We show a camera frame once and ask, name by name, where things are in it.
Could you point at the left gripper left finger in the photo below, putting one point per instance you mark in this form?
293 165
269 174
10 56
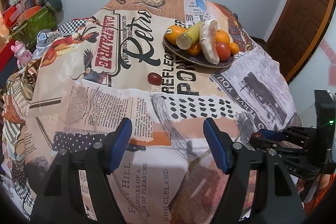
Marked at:
60 200

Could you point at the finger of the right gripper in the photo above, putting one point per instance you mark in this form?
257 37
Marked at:
261 144
272 135

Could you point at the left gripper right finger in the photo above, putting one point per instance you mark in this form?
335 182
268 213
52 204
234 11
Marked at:
275 200

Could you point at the dark red grape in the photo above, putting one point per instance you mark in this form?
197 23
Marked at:
256 135
154 79

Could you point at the small orange kumquat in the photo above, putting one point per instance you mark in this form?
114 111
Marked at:
234 48

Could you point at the red tomato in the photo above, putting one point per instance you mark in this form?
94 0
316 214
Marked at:
223 51

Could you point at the orange mandarin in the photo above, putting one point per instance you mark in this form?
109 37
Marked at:
194 50

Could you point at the yellow-green sugarcane piece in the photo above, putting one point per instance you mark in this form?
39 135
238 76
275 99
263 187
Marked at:
189 37

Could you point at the dark purple plate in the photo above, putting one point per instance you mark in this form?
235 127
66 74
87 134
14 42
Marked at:
199 60

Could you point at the round orange on plate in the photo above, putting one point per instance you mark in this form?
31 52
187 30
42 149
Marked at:
222 36

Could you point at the brown wooden door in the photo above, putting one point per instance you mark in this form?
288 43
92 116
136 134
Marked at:
298 32

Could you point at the printed newspaper tablecloth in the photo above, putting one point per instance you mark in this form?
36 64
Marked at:
95 75

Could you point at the orange with sticker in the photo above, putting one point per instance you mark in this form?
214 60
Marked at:
173 32

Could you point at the pink toy figure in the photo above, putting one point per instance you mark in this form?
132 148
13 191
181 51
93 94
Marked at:
22 54

